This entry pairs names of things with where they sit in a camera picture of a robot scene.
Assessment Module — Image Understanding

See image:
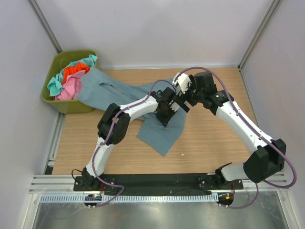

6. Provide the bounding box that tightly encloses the green plastic bin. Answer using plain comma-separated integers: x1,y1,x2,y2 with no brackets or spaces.
41,50,98,114

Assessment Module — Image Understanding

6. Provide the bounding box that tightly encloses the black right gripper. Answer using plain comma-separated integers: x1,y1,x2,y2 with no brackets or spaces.
173,75,204,113

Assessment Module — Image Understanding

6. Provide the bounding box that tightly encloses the teal t shirt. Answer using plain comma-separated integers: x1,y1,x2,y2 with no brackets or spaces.
47,54,98,100

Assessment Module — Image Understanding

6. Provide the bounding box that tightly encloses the white slotted cable duct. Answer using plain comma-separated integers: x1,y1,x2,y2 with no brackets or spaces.
40,193,218,204

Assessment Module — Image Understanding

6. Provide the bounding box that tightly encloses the pink t shirt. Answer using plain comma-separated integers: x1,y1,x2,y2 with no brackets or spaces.
54,71,85,101

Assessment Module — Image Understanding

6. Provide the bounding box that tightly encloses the aluminium frame rail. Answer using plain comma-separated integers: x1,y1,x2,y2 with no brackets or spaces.
29,172,288,194

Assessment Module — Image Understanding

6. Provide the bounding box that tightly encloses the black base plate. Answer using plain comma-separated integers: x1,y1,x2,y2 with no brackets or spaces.
73,172,244,197

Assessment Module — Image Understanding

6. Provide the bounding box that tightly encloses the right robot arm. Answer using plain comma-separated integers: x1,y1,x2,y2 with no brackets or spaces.
173,72,286,189

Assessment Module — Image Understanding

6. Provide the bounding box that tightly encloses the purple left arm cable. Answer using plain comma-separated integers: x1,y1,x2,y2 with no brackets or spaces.
91,80,178,208

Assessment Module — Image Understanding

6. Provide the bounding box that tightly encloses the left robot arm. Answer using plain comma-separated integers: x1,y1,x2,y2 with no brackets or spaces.
78,87,184,191

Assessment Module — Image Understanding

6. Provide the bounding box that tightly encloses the orange t shirt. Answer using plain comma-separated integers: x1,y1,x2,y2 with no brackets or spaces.
61,62,90,85

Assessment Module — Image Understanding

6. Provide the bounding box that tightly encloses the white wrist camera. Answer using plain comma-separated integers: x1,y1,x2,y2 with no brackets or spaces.
170,102,180,113
172,73,191,94

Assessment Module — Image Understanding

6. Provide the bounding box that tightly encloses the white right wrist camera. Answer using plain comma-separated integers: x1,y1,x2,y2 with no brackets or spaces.
172,73,191,94

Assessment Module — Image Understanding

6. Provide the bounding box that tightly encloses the blue-grey t shirt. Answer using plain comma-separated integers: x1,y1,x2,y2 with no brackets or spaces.
76,67,186,156

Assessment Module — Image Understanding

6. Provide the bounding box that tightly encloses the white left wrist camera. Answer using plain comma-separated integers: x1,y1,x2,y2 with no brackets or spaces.
170,102,180,113

